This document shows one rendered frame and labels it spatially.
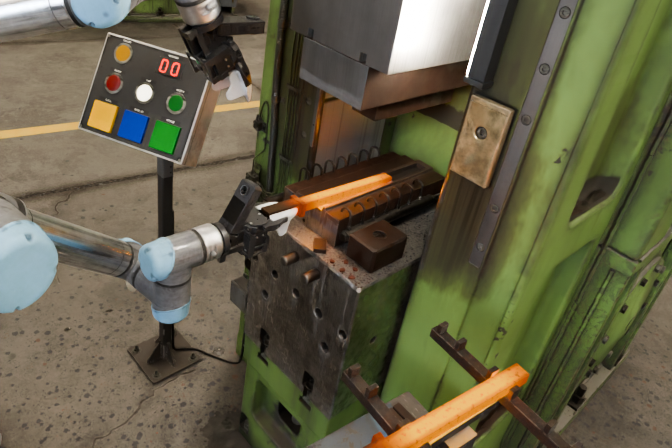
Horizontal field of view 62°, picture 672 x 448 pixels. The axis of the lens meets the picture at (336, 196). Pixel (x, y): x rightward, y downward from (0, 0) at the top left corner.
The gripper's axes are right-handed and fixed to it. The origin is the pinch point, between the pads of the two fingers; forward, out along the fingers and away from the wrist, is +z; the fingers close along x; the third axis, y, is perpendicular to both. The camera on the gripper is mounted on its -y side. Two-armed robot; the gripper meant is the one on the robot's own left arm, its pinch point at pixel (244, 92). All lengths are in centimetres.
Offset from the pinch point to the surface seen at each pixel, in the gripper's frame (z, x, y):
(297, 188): 30.9, 4.3, -1.7
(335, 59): -2.9, 12.4, -16.5
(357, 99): 2.2, 20.4, -13.8
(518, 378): 23, 74, 6
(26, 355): 96, -72, 87
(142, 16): 196, -434, -123
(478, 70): -3.6, 39.8, -28.5
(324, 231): 33.7, 17.8, 2.2
